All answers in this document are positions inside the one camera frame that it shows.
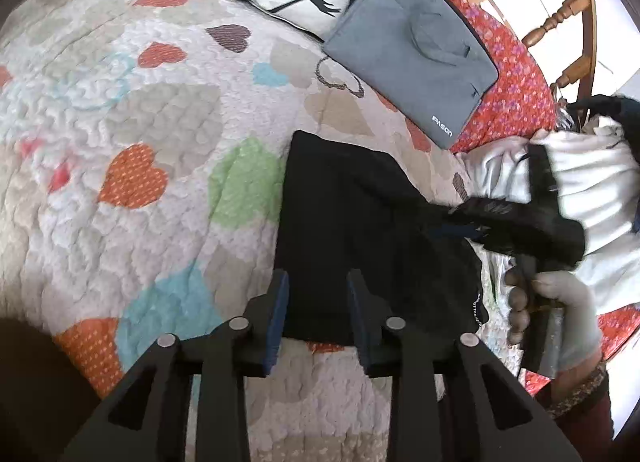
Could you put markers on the person's right forearm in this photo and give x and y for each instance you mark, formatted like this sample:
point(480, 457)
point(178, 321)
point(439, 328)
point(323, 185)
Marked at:
point(585, 407)

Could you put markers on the black pants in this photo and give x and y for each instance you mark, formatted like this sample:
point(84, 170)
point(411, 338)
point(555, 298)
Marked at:
point(360, 242)

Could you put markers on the dark navy cloth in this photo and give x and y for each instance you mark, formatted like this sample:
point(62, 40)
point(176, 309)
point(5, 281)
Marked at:
point(617, 114)

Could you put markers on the wooden chair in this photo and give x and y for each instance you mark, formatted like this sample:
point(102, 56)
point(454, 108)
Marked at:
point(555, 16)

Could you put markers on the heart-print quilt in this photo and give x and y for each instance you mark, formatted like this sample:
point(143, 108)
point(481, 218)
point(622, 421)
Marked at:
point(150, 116)

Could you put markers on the red floral sheet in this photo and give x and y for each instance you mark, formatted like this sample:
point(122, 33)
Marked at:
point(515, 86)

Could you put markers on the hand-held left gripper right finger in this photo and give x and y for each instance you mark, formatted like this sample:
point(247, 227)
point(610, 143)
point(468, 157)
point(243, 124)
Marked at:
point(357, 314)

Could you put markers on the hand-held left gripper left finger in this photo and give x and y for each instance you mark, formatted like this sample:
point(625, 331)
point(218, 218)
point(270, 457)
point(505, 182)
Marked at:
point(278, 314)

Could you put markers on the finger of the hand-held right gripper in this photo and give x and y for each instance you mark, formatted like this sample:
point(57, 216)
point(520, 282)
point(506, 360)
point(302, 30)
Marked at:
point(482, 236)
point(477, 209)

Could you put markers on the grey laptop bag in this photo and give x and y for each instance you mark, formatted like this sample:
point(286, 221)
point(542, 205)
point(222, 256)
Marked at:
point(410, 51)

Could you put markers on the person's right hand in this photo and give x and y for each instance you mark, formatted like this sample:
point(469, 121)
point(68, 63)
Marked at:
point(580, 322)

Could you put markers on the white cloth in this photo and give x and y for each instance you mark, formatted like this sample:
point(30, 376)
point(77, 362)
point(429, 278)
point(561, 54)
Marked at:
point(595, 181)

